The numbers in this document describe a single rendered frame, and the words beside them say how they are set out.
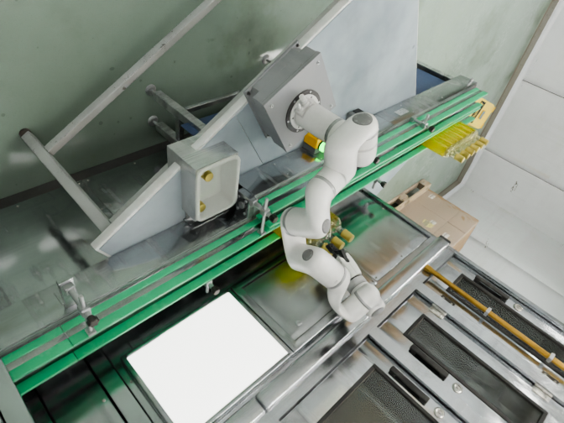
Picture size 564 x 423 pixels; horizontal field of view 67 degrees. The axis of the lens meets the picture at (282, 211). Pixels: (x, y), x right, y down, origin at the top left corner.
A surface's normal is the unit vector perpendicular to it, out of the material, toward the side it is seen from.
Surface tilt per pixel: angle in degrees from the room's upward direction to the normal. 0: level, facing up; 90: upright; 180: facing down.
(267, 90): 90
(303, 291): 90
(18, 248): 90
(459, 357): 90
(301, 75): 5
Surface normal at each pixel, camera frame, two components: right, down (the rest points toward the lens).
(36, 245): 0.14, -0.73
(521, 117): -0.71, 0.40
